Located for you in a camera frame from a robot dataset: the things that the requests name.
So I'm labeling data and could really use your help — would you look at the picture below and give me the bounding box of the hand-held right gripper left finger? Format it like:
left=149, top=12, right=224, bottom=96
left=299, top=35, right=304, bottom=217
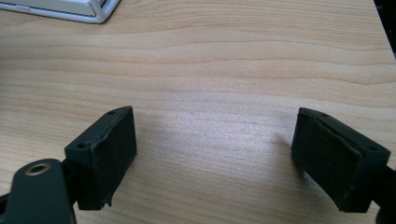
left=64, top=105, right=138, bottom=211

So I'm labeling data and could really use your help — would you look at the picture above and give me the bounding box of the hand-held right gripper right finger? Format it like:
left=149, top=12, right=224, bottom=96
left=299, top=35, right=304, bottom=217
left=290, top=106, right=391, bottom=214

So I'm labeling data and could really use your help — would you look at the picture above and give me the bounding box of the white wire rack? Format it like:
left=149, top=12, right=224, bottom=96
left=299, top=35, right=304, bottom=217
left=0, top=0, right=120, bottom=24

